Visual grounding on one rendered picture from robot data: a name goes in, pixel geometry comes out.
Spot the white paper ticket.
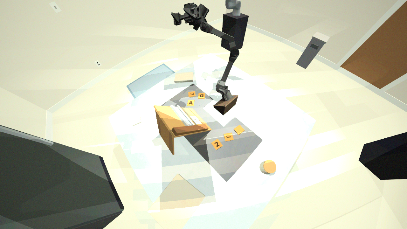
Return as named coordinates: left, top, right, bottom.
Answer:
left=190, top=116, right=202, bottom=124

